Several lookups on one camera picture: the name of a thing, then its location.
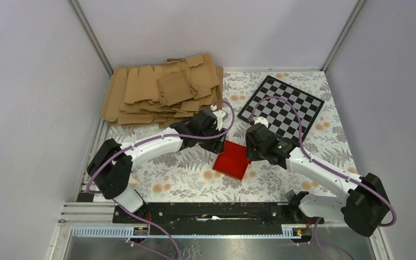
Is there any floral patterned mat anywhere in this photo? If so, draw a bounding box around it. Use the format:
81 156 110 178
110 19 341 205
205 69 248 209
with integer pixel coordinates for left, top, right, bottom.
131 71 356 202

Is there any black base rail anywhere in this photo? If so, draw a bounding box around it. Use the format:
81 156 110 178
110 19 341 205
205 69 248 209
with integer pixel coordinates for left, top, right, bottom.
113 202 317 238

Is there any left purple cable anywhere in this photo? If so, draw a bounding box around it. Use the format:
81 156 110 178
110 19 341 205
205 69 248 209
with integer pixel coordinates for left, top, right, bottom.
86 100 236 260

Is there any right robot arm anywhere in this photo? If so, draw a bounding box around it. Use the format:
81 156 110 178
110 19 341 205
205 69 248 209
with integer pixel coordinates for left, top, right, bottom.
245 123 397 237

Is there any small yellow white object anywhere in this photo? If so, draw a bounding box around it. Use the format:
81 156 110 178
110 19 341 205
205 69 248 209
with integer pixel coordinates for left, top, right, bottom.
128 175 140 185

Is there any black white checkerboard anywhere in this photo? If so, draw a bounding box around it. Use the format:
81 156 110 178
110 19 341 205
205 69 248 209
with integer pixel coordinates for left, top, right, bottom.
238 76 324 141

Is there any red paper box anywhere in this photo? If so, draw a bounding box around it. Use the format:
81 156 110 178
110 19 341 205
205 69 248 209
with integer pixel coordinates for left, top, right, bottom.
212 141 251 181

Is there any stack of brown cardboard blanks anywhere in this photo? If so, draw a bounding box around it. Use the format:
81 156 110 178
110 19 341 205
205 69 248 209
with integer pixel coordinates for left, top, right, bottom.
100 53 224 127

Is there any purple cable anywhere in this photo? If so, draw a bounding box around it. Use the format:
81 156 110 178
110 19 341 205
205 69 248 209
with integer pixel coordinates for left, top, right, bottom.
86 100 236 260
249 95 398 260

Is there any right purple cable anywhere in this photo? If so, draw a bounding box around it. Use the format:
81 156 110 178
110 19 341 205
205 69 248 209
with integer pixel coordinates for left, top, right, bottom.
249 95 398 260

